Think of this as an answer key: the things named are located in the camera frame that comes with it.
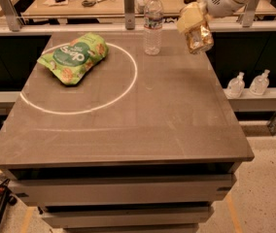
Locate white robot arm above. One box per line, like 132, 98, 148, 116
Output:
177, 0, 259, 33

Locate grey drawer cabinet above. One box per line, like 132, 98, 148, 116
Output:
0, 30, 254, 233

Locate green snack chip bag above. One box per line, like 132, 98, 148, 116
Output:
37, 33, 109, 85

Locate metal bracket post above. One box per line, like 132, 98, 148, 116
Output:
241, 0, 259, 27
123, 0, 135, 30
0, 0, 22, 32

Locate right metal bracket post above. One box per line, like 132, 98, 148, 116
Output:
241, 0, 259, 27

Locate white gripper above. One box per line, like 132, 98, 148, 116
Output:
177, 0, 244, 33

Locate middle metal bracket post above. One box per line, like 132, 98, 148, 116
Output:
123, 0, 135, 30

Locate black sunglasses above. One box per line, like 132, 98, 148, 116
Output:
82, 0, 96, 7

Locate left metal bracket post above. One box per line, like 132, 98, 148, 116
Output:
0, 0, 22, 32

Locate clear plastic water bottle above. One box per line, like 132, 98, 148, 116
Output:
144, 0, 164, 55

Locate white power strip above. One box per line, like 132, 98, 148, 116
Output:
135, 0, 146, 14

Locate left sanitizer bottle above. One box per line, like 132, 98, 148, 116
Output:
226, 72, 245, 98

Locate orange soda can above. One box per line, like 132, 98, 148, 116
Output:
185, 21, 214, 54

